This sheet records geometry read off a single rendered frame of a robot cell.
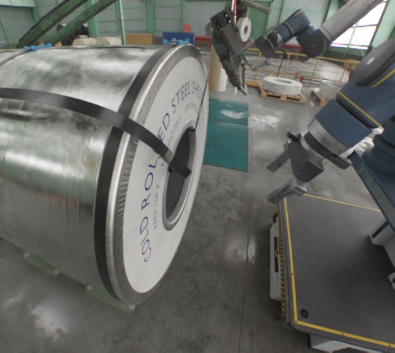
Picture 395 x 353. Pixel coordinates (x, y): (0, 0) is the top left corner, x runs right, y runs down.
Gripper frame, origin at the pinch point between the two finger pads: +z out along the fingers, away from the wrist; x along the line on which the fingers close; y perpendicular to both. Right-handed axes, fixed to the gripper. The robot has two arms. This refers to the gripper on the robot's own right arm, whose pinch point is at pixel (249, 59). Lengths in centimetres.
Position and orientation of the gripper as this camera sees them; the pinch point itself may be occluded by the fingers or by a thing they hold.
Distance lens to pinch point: 126.4
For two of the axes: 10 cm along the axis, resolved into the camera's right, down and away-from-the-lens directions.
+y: 2.6, -1.5, 9.5
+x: -5.8, -8.2, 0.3
